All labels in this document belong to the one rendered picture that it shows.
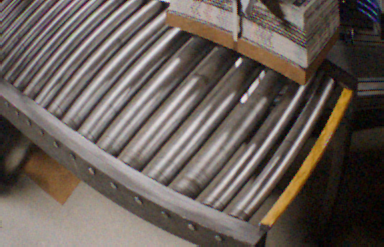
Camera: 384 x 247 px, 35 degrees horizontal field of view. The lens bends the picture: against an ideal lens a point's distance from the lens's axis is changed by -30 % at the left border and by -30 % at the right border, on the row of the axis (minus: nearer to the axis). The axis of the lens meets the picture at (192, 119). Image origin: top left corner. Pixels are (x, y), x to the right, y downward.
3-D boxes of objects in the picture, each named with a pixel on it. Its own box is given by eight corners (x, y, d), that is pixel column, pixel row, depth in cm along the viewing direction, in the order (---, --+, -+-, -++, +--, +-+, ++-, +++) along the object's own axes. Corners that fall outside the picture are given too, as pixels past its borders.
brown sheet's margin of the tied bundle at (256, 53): (339, 38, 185) (339, 27, 182) (305, 87, 167) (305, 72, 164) (294, 13, 192) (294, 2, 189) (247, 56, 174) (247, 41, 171)
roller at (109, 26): (149, 5, 202) (148, -6, 198) (42, 121, 179) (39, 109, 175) (135, 1, 204) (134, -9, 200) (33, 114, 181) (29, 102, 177)
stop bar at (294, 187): (353, 96, 169) (353, 91, 168) (270, 231, 148) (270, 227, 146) (344, 91, 170) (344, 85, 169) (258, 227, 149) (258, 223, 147)
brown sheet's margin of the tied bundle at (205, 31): (277, 4, 194) (276, -6, 191) (223, 46, 176) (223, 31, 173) (228, -16, 201) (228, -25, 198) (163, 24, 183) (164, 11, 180)
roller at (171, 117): (259, 40, 186) (246, 24, 185) (137, 181, 163) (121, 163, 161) (247, 43, 190) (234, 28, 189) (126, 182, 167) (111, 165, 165)
